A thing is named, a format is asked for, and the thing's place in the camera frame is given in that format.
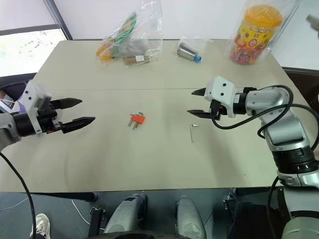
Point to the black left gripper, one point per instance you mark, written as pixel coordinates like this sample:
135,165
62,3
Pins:
47,117

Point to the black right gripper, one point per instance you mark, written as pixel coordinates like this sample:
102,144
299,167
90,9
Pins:
216,107

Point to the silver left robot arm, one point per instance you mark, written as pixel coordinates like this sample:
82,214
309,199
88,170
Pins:
7,132

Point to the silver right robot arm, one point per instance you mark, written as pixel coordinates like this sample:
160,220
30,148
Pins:
286,129

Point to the silver hex key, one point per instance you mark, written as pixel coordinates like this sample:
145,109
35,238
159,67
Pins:
192,134

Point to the red hex key holder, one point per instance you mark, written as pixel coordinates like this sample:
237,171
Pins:
138,119

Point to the steel cup with blue cap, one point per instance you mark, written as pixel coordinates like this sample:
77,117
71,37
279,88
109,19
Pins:
187,51

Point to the small clear plastic bag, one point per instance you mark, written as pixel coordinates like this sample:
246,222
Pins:
203,46

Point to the dark chair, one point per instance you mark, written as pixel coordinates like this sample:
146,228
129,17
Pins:
12,85

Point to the brown box with white label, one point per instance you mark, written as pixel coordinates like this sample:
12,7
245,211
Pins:
132,61

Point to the yellow lidded candy jar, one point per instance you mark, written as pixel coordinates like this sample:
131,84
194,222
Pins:
254,37

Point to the large clear plastic bag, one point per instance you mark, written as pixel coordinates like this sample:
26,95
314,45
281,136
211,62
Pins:
149,30

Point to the orange green snack packet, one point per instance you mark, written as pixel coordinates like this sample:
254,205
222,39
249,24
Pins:
119,37

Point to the dark brown furniture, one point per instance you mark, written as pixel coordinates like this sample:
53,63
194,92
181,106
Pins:
306,82

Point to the tall clear plastic bag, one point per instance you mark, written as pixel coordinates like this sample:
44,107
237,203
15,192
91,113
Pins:
286,32

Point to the silver left robot leg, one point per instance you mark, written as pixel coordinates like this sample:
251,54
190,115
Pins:
124,214

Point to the silver robot leg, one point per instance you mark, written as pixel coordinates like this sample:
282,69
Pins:
188,216
124,214

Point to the silver right robot leg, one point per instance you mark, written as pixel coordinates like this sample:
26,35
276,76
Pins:
188,216

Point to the white sneaker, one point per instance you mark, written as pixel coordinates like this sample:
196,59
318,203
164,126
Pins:
42,225

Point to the grey metal object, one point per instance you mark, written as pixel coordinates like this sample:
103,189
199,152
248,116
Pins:
313,23

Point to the silver robot torso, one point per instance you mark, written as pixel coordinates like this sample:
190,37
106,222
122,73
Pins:
299,229

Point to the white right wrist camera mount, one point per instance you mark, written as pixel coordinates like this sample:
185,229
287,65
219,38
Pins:
221,89

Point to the black table frame bar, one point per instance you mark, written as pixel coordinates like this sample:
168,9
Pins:
64,196

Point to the black window frame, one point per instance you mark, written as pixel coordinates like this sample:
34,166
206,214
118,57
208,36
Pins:
58,20

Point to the black table leg bracket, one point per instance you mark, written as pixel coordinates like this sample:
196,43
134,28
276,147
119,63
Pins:
96,221
229,203

